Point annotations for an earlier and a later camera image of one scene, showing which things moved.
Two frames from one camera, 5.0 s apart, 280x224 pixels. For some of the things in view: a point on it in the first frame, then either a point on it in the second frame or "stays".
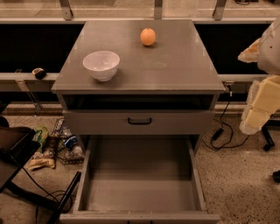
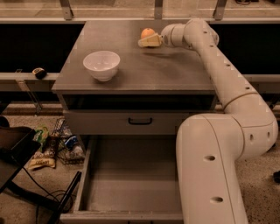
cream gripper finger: (250, 54) to (171, 35)
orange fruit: (148, 37) stays
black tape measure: (39, 73) stays
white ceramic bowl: (102, 65) stays
